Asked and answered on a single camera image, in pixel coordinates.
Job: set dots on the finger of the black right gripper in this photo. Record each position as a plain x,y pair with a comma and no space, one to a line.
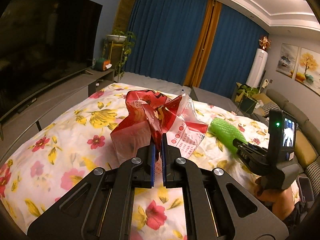
240,145

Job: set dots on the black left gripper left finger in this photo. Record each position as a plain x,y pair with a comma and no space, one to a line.
100,205

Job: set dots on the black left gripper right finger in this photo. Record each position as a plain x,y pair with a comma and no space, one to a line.
216,206

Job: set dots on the green foam net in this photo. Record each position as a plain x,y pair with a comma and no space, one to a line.
226,133

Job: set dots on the red white plastic bag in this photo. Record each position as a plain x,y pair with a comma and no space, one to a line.
152,114

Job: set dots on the person right hand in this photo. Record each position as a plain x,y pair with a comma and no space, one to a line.
282,200

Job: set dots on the green potted plant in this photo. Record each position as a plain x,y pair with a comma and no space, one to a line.
247,101

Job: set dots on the floral tablecloth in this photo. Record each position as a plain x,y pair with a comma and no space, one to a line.
49,164

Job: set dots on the white standing air conditioner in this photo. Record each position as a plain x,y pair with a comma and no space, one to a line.
257,68

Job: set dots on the orange curtain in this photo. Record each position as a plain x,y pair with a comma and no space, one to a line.
204,44

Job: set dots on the left landscape painting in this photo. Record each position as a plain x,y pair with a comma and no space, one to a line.
287,59

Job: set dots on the middle sailboat tree painting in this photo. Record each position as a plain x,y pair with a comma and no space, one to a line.
308,69

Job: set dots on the red flower decoration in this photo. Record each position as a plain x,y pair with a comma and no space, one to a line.
264,43

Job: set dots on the grey tv cabinet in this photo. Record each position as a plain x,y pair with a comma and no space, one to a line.
49,105

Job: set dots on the blue curtain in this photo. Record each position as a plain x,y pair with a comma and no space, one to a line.
167,32

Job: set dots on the green orange tissue box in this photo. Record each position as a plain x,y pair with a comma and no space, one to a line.
102,64

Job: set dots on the hanging plant on stand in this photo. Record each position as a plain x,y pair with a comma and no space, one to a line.
118,46

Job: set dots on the black television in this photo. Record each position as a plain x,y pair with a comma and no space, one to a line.
42,43

